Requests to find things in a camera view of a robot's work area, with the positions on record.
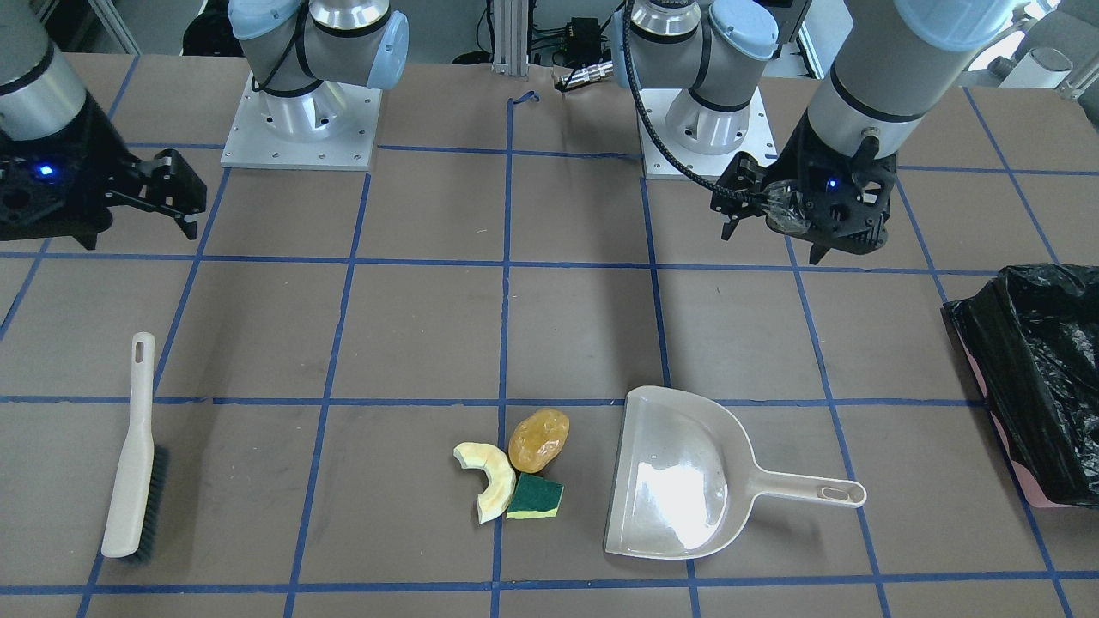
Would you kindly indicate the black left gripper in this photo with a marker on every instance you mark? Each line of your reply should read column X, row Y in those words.
column 799, row 148

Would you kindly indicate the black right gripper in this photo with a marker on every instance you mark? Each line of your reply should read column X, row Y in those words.
column 96, row 148

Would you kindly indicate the beige plastic dustpan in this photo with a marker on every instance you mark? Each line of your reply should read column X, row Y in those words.
column 687, row 479

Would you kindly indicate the orange potato toy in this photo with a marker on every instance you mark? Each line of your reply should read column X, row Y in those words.
column 538, row 439

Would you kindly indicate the beige hand brush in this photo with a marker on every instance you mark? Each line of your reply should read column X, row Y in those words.
column 141, row 472

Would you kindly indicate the green yellow sponge piece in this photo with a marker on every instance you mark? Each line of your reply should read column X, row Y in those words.
column 535, row 497

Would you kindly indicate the pale curved squash slice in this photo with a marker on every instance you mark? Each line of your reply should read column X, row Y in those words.
column 500, row 476

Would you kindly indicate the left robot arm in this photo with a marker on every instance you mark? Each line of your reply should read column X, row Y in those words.
column 692, row 70

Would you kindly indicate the black trash bag bin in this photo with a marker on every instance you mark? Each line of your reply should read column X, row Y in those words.
column 1029, row 335

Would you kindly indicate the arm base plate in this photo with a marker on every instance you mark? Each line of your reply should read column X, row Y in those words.
column 704, row 140
column 333, row 128

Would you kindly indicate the aluminium frame post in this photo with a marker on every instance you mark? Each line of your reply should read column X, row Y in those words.
column 510, row 22

